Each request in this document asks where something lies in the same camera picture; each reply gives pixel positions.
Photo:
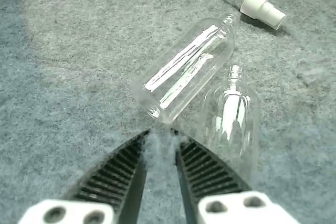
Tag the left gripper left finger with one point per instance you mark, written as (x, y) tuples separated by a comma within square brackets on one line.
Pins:
[(115, 174)]

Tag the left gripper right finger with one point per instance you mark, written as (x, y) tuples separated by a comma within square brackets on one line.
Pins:
[(207, 171)]

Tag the white spray top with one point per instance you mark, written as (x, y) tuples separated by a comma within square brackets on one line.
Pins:
[(262, 7)]

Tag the clear plastic bottle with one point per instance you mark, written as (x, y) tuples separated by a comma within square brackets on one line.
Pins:
[(232, 119), (187, 69)]

